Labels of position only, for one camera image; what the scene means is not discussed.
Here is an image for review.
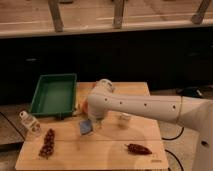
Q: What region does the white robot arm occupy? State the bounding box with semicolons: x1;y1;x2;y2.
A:
87;79;213;171

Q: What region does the dried red chili pepper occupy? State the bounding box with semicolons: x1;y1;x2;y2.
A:
127;144;152;155

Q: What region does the brown grape bunch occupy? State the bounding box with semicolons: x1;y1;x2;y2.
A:
39;129;55;159

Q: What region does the wooden table leg right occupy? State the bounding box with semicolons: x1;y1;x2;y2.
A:
191;0;212;25

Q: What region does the blue black device on floor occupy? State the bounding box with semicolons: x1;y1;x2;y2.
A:
176;87;202;98

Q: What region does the wooden table leg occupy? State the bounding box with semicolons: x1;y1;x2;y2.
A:
48;0;63;32
113;0;125;29
191;0;212;25

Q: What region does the blue sponge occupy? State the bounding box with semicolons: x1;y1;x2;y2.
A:
79;119;93;135

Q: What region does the wooden table leg middle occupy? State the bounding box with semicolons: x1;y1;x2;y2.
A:
113;0;125;29

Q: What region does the green plastic tray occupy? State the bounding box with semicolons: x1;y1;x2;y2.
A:
30;73;77;118

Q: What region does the black power cable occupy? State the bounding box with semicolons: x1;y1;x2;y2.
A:
161;126;185;171

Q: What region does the orange bowl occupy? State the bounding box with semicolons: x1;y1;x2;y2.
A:
82;100;88;113

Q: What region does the wooden table leg left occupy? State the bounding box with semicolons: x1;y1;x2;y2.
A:
48;0;63;32

